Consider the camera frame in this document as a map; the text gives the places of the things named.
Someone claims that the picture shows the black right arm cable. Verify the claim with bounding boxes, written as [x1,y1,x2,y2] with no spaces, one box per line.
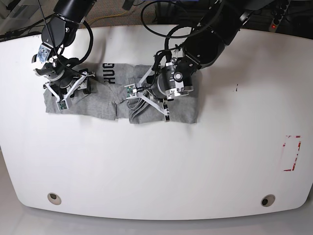
[63,21,95,67]

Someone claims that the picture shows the yellow cable on floor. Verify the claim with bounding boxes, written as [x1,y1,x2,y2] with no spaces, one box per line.
[88,9,128,25]

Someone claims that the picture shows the red tape rectangle marking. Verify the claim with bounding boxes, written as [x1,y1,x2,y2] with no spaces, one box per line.
[281,136,302,172]

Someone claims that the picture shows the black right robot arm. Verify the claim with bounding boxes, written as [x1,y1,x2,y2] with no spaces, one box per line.
[46,0,271,93]

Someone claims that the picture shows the right table cable grommet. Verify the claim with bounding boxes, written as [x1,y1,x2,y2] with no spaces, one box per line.
[261,194,276,207]

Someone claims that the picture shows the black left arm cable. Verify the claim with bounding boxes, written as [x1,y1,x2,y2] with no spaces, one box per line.
[140,0,203,71]

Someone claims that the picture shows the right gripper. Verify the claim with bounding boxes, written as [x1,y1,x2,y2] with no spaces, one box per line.
[52,75,92,95]

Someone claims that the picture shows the grey T-shirt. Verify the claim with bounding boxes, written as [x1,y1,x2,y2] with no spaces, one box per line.
[43,63,203,125]

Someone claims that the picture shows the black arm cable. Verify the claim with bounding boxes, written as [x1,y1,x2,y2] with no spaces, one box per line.
[140,0,203,71]
[63,21,95,67]

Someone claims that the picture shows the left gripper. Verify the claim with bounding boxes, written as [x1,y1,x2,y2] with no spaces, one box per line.
[148,74,167,102]

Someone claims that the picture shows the left table cable grommet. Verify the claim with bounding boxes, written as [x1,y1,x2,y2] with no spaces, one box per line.
[47,193,62,205]

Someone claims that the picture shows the power strip with red light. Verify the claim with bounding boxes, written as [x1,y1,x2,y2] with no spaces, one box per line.
[269,8,285,32]

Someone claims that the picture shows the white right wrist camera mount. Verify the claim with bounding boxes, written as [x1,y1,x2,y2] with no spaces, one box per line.
[44,70,95,111]

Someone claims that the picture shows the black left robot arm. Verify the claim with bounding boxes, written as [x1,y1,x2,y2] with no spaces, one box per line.
[32,0,95,110]

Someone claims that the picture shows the table cable grommet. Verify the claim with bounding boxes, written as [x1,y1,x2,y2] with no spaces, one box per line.
[261,194,276,207]
[47,193,62,205]

